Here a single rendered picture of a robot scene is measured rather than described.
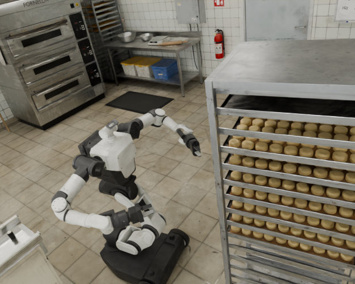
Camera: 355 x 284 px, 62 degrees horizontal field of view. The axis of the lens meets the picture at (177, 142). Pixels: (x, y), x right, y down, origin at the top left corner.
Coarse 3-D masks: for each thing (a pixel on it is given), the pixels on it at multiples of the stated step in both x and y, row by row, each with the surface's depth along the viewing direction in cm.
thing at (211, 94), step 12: (216, 108) 112; (216, 120) 114; (216, 132) 116; (216, 144) 119; (216, 156) 123; (216, 168) 127; (216, 180) 130; (216, 192) 135; (228, 252) 158; (228, 264) 162; (228, 276) 168
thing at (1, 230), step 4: (16, 216) 197; (8, 220) 195; (12, 220) 196; (16, 220) 198; (4, 224) 193; (8, 224) 194; (12, 224) 196; (16, 224) 199; (0, 228) 190; (4, 228) 192; (8, 228) 195; (12, 228) 197; (0, 232) 191; (4, 232) 193; (0, 236) 192
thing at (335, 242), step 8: (232, 216) 150; (240, 216) 148; (248, 224) 146; (256, 224) 144; (264, 224) 144; (272, 224) 141; (280, 232) 139; (288, 232) 138; (296, 232) 135; (304, 232) 135; (312, 232) 134; (312, 240) 133; (320, 240) 132; (328, 240) 131; (336, 240) 129; (344, 240) 131; (344, 248) 127; (352, 248) 126
